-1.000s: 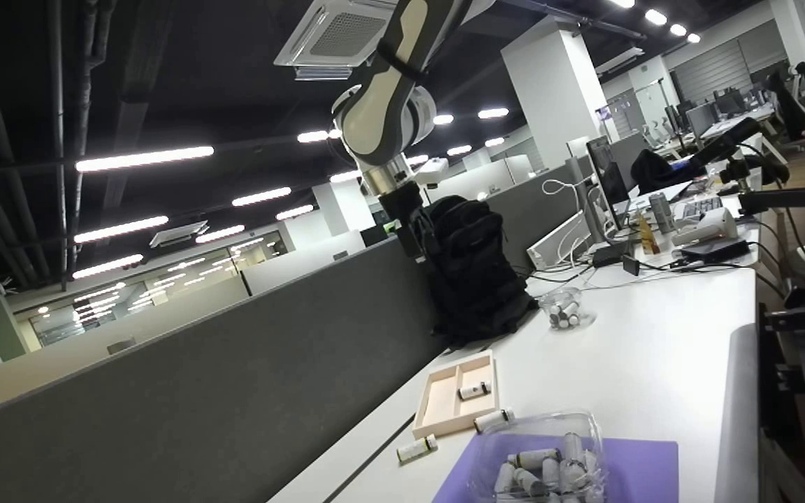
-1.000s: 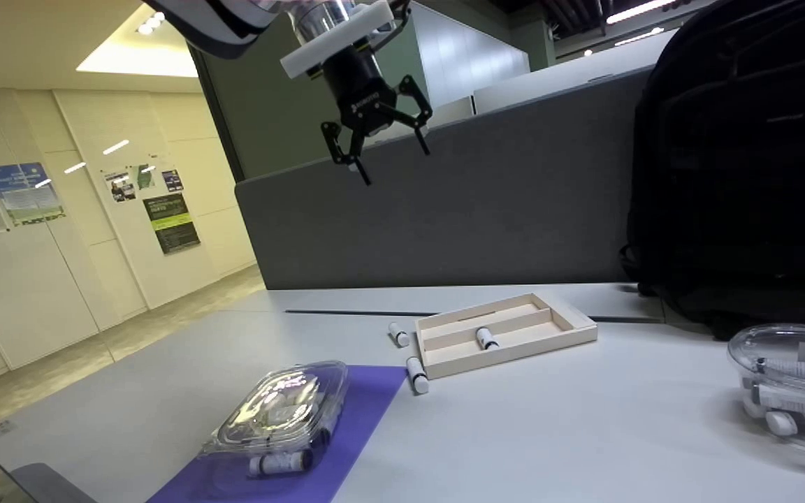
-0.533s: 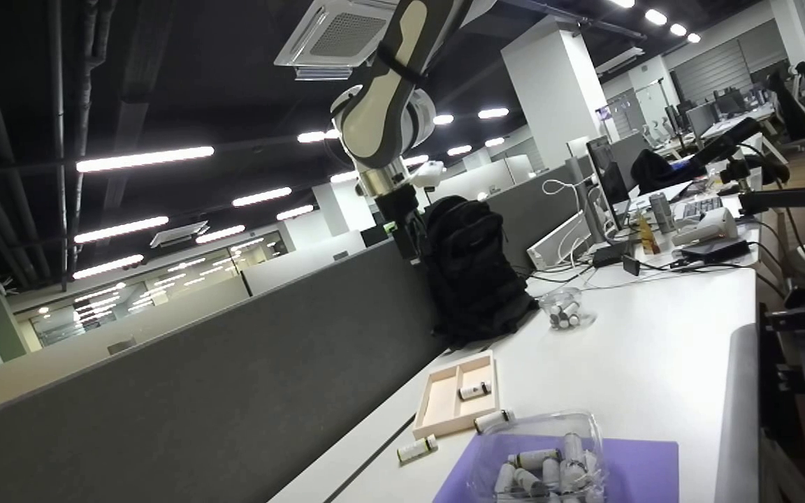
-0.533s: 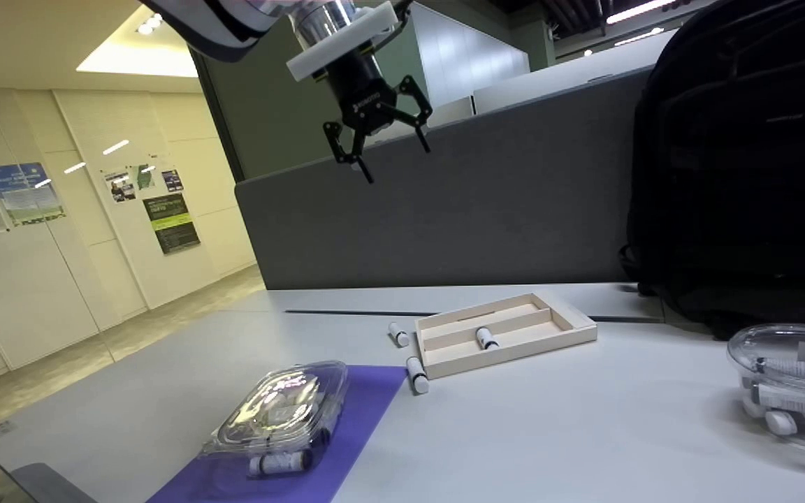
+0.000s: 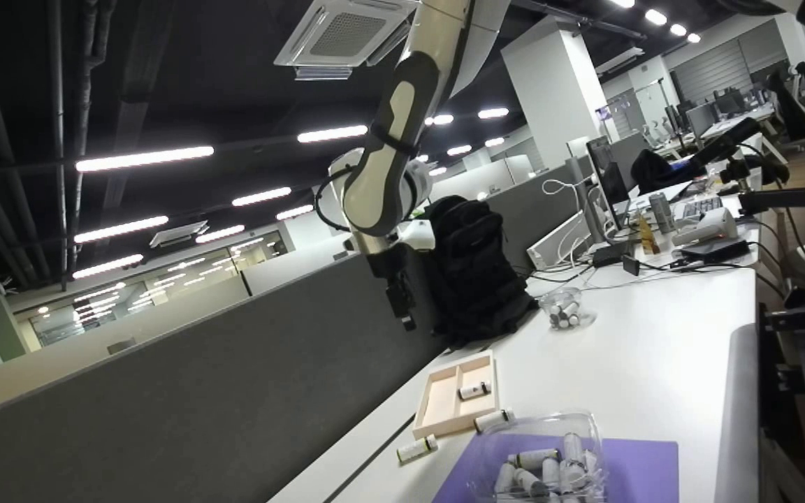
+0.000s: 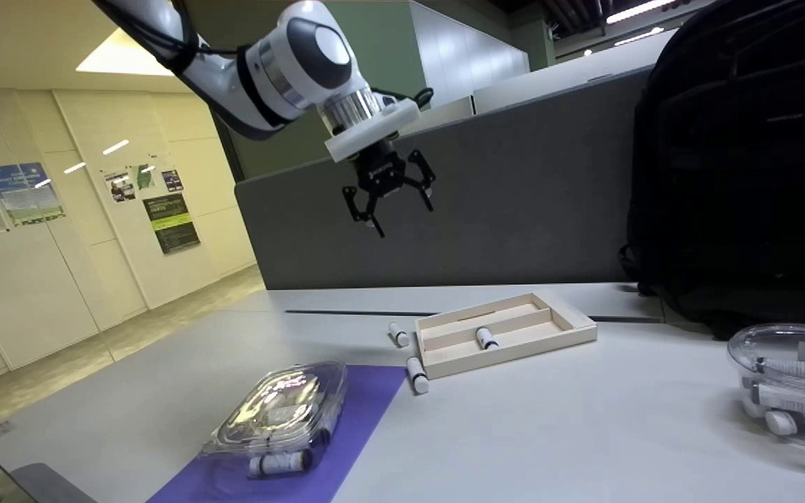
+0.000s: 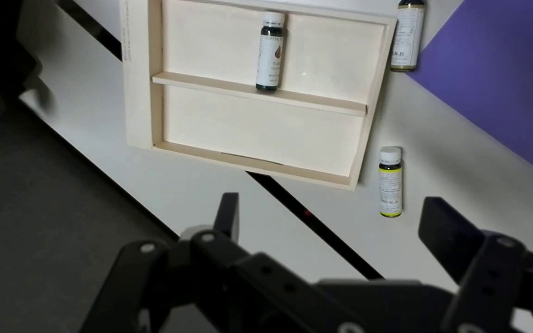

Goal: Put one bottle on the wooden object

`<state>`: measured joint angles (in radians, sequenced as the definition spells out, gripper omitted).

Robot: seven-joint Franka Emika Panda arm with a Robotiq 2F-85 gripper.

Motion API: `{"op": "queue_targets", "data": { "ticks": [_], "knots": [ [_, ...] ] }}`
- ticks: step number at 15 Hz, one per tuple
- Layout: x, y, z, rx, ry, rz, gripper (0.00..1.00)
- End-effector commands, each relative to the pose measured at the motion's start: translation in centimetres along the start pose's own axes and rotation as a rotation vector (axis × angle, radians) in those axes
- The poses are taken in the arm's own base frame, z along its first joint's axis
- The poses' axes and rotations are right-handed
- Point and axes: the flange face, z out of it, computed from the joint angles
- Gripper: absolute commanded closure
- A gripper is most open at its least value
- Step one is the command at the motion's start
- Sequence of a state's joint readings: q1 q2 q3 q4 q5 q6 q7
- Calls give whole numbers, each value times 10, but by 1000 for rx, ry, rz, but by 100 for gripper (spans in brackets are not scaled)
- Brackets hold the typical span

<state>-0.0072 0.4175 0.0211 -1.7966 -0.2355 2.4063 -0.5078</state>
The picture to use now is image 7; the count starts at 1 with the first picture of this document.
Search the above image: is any light wooden tray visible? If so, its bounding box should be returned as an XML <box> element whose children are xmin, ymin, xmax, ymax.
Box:
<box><xmin>120</xmin><ymin>0</ymin><xmax>400</xmax><ymax>190</ymax></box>

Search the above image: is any dark bottle with white label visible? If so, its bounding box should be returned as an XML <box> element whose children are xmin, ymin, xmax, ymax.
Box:
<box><xmin>389</xmin><ymin>0</ymin><xmax>427</xmax><ymax>74</ymax></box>

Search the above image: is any purple mat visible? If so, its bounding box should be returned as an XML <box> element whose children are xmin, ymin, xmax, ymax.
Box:
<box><xmin>409</xmin><ymin>0</ymin><xmax>533</xmax><ymax>185</ymax></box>

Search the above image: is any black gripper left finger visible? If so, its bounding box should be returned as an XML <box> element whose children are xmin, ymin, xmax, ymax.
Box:
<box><xmin>179</xmin><ymin>190</ymin><xmax>253</xmax><ymax>273</ymax></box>

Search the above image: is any dark bottle with red print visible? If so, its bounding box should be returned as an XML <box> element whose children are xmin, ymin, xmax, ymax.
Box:
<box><xmin>253</xmin><ymin>11</ymin><xmax>289</xmax><ymax>96</ymax></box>

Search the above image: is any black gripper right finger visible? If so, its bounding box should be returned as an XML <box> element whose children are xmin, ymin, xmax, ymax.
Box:
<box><xmin>418</xmin><ymin>194</ymin><xmax>527</xmax><ymax>298</ymax></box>

